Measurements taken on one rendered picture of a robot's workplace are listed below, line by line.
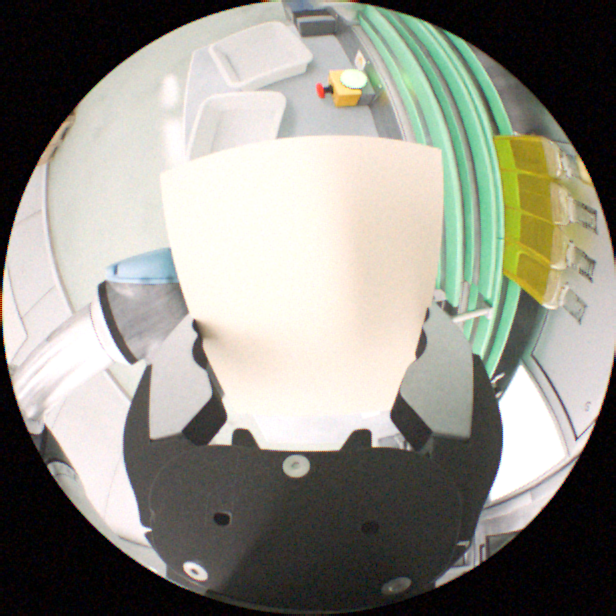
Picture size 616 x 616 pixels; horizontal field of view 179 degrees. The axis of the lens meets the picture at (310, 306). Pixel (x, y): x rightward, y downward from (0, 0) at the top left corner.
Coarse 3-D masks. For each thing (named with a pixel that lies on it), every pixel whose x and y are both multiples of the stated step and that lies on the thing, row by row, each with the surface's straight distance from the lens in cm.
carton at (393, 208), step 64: (192, 192) 10; (256, 192) 9; (320, 192) 8; (384, 192) 9; (192, 256) 10; (256, 256) 9; (320, 256) 9; (384, 256) 9; (256, 320) 10; (320, 320) 10; (384, 320) 11; (256, 384) 14; (320, 384) 13; (384, 384) 14
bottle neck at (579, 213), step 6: (570, 204) 31; (576, 204) 31; (582, 204) 31; (570, 210) 31; (576, 210) 31; (582, 210) 31; (588, 210) 30; (594, 210) 31; (576, 216) 31; (582, 216) 30; (588, 216) 30; (594, 216) 30; (576, 222) 32; (582, 222) 31; (588, 222) 30; (594, 222) 30; (588, 228) 31; (594, 228) 30
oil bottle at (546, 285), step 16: (512, 256) 38; (528, 256) 36; (512, 272) 38; (528, 272) 36; (544, 272) 34; (560, 272) 34; (528, 288) 36; (544, 288) 34; (560, 288) 33; (544, 304) 34; (560, 304) 35
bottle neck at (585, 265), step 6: (570, 252) 32; (576, 252) 32; (582, 252) 32; (570, 258) 32; (576, 258) 32; (582, 258) 31; (588, 258) 31; (570, 264) 33; (576, 264) 32; (582, 264) 31; (588, 264) 31; (594, 264) 31; (576, 270) 33; (582, 270) 31; (588, 270) 31; (594, 270) 33; (588, 276) 31; (594, 276) 33
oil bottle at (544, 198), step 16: (512, 176) 35; (528, 176) 33; (512, 192) 35; (528, 192) 33; (544, 192) 32; (560, 192) 31; (528, 208) 34; (544, 208) 32; (560, 208) 31; (560, 224) 31
